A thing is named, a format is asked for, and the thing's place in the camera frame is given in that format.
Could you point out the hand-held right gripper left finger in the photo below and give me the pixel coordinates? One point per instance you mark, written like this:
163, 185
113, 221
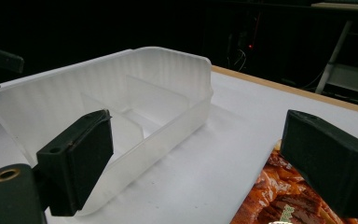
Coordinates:
74, 161

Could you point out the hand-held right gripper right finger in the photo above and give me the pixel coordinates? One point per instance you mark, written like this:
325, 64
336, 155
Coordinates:
329, 158

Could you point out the orange food photo packet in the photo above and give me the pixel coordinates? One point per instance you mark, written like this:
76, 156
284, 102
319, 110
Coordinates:
279, 196

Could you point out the translucent white plastic bin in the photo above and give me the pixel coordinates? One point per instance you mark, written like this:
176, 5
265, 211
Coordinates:
155, 93

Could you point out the grey metal stand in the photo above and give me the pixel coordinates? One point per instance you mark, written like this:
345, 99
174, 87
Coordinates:
345, 71

